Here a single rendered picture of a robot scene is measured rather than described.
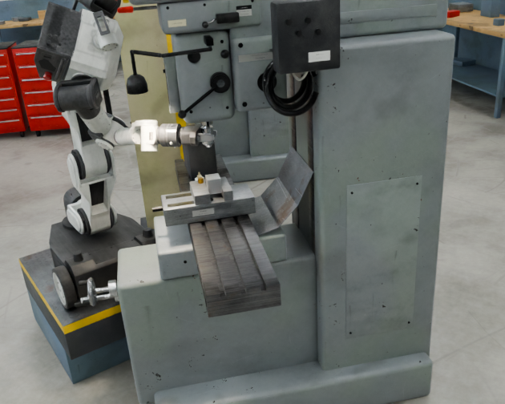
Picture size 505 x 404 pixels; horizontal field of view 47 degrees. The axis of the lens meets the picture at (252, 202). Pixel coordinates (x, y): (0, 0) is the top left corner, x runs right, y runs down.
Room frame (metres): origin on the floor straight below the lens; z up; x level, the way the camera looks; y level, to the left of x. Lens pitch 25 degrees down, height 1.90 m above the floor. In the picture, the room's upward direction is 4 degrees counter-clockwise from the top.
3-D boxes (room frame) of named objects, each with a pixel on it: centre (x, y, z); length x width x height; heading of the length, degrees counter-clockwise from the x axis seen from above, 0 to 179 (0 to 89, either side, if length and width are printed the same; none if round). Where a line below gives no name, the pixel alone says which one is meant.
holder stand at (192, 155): (2.51, 0.23, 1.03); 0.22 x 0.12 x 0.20; 13
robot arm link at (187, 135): (2.12, 0.24, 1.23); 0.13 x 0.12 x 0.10; 169
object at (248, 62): (2.13, -0.04, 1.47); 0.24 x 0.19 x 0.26; 10
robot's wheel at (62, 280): (2.28, 0.89, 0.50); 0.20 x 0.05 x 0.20; 33
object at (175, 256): (2.10, 0.15, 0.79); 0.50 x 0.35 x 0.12; 100
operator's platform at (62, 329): (2.62, 0.80, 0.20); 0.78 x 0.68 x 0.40; 33
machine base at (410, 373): (2.14, -0.09, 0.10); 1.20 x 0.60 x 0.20; 100
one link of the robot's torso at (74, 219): (2.65, 0.81, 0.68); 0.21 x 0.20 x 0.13; 33
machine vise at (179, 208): (2.06, 0.18, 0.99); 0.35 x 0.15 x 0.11; 101
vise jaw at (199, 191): (2.05, 0.20, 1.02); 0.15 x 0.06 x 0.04; 11
